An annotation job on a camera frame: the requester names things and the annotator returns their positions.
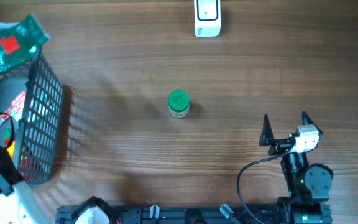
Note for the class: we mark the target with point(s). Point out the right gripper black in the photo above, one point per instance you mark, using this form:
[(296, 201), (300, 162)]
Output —
[(266, 139)]

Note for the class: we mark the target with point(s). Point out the green lid spice jar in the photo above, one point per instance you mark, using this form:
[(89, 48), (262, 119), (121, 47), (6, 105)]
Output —
[(179, 103)]

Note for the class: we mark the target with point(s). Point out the red snack stick packet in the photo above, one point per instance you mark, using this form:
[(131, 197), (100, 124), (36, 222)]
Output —
[(15, 110)]

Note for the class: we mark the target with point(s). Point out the red sauce bottle green cap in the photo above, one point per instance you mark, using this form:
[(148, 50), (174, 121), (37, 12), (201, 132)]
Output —
[(8, 144)]

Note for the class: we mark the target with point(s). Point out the green 3M gloves package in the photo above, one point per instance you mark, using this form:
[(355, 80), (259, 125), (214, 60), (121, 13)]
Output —
[(20, 41)]

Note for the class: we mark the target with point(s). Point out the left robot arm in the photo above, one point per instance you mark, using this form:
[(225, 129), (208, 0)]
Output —
[(17, 202)]

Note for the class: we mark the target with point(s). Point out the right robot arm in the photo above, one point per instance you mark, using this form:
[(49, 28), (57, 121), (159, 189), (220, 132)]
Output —
[(308, 184)]

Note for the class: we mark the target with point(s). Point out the white barcode scanner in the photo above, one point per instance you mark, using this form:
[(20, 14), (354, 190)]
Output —
[(207, 14)]

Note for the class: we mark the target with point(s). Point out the grey plastic shopping basket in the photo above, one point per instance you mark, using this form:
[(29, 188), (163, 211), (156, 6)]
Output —
[(37, 132)]

